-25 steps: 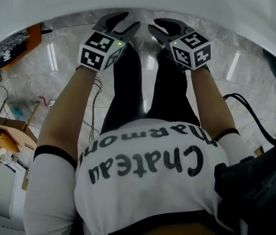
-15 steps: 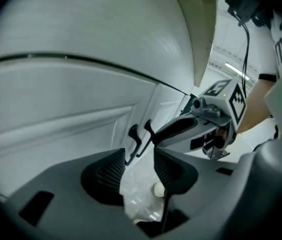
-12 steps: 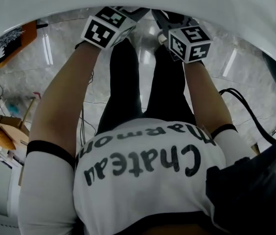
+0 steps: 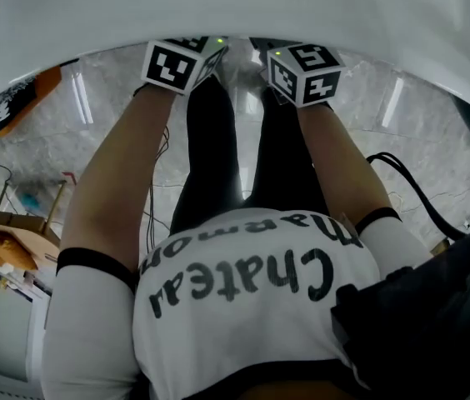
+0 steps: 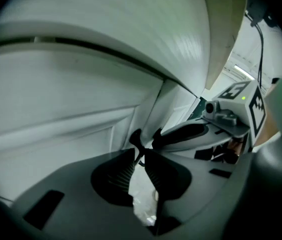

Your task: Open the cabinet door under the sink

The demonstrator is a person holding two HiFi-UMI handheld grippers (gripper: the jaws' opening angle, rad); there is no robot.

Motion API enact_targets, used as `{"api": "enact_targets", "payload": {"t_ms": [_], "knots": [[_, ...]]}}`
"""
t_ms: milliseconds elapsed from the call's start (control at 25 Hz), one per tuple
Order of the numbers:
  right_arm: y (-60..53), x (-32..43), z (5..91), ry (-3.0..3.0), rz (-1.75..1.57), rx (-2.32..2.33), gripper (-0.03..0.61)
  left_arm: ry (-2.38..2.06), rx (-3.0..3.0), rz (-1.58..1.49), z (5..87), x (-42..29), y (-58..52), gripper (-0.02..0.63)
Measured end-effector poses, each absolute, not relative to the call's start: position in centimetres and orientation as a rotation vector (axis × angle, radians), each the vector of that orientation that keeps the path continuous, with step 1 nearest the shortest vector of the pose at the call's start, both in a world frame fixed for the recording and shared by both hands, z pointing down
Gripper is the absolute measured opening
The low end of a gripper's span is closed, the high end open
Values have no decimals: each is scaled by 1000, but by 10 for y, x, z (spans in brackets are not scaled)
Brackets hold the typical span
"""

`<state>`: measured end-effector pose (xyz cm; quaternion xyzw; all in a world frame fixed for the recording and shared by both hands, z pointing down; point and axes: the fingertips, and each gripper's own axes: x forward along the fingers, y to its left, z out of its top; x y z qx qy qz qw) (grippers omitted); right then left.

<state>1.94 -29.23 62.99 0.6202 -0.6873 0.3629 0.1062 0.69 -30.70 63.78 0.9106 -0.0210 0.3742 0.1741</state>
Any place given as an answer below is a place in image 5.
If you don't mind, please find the person's right hand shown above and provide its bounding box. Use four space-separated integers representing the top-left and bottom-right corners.
227 138 244 159

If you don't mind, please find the long ceiling light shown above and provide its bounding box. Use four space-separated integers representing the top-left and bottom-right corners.
232 63 255 80

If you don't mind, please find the black chest-mounted device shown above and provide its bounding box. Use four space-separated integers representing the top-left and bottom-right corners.
245 0 274 29

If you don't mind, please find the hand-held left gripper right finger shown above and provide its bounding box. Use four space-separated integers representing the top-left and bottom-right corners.
143 148 234 236

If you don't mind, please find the black thick cable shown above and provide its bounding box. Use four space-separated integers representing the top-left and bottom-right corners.
245 11 267 91

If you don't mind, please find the person's right forearm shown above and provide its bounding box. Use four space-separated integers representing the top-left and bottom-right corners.
254 82 282 147

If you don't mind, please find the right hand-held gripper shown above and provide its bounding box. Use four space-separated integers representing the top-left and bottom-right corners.
152 80 267 155

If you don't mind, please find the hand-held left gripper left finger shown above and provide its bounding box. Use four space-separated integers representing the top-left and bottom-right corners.
12 148 157 240

